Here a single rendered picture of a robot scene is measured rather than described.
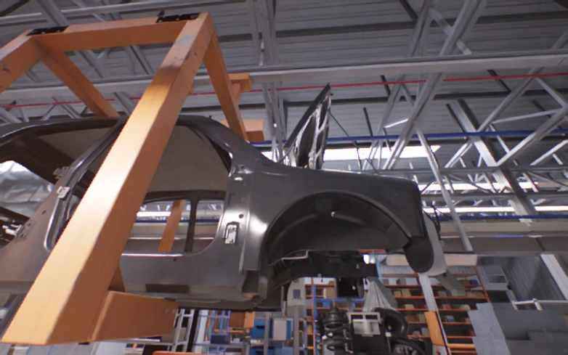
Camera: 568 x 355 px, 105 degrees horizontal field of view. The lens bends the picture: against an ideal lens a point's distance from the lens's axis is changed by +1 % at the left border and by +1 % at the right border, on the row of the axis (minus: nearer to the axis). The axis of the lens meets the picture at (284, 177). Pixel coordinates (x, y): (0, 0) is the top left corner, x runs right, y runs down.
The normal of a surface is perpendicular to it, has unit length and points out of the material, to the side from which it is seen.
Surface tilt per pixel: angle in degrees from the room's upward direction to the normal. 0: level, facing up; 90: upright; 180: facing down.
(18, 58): 90
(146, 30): 180
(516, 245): 90
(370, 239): 90
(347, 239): 90
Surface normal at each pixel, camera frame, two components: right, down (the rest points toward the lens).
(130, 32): -0.02, 0.84
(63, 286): -0.08, -0.54
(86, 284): 1.00, -0.03
